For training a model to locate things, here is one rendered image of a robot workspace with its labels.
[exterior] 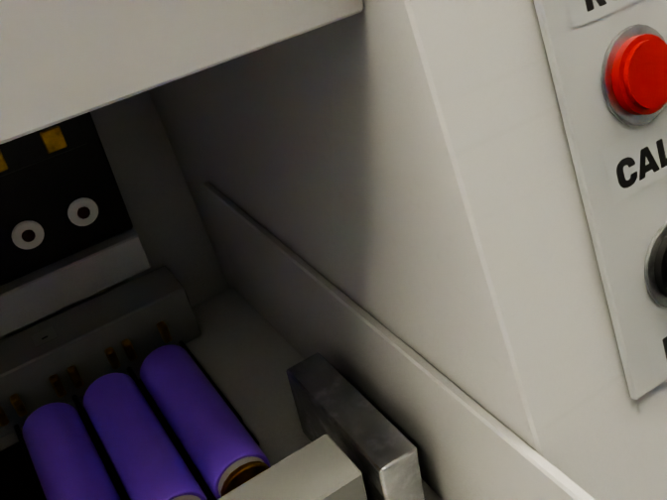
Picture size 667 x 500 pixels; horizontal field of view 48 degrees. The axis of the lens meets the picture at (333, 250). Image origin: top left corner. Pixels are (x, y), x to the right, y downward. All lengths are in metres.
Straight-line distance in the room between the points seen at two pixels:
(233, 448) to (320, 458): 0.03
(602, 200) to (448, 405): 0.06
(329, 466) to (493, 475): 0.04
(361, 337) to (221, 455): 0.05
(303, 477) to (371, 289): 0.05
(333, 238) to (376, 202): 0.03
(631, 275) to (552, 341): 0.02
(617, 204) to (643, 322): 0.03
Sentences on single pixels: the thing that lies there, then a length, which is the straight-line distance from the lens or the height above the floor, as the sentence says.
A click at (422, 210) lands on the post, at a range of 0.16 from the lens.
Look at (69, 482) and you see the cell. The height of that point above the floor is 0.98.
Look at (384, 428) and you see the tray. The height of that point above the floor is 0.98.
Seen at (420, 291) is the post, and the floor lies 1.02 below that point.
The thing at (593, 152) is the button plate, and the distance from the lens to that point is 0.16.
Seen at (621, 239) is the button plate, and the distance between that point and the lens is 0.17.
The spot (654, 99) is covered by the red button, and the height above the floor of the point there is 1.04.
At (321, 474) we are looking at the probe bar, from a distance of 0.20.
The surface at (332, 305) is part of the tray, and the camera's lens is 0.22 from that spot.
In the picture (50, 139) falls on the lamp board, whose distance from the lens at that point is 0.27.
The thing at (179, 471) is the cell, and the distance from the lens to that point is 0.22.
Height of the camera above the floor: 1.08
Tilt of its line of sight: 17 degrees down
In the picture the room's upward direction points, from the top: 20 degrees counter-clockwise
